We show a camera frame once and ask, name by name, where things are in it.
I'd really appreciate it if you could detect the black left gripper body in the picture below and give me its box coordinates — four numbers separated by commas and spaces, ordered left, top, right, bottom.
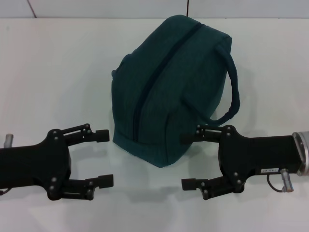
0, 129, 72, 201

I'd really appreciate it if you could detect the grey right arm cable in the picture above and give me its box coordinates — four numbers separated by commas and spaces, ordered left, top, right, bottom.
267, 168, 295, 193

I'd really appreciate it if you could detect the dark teal zippered lunch bag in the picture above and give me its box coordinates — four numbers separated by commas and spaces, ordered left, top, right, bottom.
111, 14, 241, 169

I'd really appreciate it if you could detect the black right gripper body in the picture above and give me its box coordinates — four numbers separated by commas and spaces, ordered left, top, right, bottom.
217, 125, 305, 194

